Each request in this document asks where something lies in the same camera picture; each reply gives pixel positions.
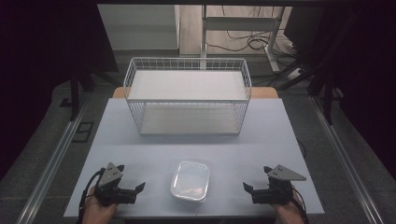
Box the white power strip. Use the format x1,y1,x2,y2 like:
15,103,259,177
287,67,304,80

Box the white desk frame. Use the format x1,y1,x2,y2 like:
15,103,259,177
199,5,287,74

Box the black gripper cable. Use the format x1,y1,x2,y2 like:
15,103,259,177
77,167,106,224
290,186,310,224

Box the white cabinet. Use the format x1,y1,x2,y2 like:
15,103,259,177
96,4,182,51

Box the white wire shelf rack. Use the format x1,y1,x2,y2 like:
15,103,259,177
122,56,253,137

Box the black stand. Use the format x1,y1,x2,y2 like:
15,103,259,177
306,8,359,126
68,66,122,122

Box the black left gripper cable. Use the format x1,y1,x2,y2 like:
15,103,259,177
77,167,106,224

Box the person's left hand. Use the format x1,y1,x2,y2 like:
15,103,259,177
81,186,119,224

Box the black floor socket frame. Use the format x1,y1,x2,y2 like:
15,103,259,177
71,120,95,144

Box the metal floor rail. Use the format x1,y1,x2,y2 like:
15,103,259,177
307,94,385,224
14,92,92,224

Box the wooden table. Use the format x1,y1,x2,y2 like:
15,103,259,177
111,86,279,100

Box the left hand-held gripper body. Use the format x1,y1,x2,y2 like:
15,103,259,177
94,161,138,207

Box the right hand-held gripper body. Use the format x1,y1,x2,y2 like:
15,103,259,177
250,163,308,206

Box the person's right hand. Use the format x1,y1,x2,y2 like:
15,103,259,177
270,185,308,224

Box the light blue table sheet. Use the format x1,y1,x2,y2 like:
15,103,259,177
63,97,326,218

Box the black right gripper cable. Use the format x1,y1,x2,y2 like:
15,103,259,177
290,186,310,224

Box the clear plastic lidded container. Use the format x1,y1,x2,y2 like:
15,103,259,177
170,160,211,203

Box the black floor cables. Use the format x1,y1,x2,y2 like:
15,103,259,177
205,5,302,88

